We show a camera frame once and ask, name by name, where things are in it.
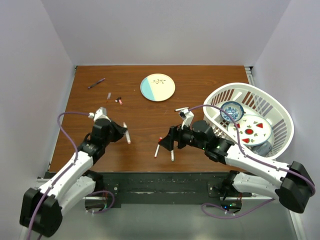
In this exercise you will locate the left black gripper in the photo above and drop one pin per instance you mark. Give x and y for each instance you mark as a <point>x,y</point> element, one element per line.
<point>120,130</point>

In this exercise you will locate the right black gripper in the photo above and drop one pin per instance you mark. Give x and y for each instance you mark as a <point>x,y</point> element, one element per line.
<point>174,134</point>

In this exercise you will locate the white pen red tip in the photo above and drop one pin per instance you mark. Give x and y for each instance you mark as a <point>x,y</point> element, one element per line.
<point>157,148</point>

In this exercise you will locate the white pen pink tip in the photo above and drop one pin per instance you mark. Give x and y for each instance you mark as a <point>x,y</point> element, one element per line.
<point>127,135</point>

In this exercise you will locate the white pen green tip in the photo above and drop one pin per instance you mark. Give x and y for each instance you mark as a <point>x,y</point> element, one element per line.
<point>172,155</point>

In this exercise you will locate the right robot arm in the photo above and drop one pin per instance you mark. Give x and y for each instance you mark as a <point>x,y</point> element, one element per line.
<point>290,184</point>

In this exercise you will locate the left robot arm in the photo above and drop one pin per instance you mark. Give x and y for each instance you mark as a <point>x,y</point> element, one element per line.
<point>43,209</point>

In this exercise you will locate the clear pen cap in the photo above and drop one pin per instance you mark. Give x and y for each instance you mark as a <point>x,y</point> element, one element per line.
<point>109,95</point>

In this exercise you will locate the white pen black tip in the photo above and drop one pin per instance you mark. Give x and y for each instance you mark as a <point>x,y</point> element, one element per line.
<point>181,109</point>

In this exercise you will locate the purple pen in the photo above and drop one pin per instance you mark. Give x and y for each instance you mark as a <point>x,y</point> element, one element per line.
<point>96,83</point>

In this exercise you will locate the cream and teal plate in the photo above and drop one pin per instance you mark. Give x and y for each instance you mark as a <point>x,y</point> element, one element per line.
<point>157,87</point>

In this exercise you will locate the blue patterned bowl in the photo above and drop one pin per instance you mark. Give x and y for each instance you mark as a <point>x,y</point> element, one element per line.
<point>232,110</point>

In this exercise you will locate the white plastic dish basket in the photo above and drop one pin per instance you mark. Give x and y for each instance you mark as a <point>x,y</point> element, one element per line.
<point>259,103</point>

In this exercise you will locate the watermelon pattern plate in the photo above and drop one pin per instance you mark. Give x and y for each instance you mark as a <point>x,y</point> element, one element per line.
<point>253,130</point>

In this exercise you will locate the grey cup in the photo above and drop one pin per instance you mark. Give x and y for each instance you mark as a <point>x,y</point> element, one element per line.
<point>262,149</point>

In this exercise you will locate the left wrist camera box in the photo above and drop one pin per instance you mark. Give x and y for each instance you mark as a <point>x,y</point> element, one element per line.
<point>101,113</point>

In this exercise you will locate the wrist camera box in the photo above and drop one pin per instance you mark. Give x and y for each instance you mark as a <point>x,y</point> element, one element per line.
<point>101,113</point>
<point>187,117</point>

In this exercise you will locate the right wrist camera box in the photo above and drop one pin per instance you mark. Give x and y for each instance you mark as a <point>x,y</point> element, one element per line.
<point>187,117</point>

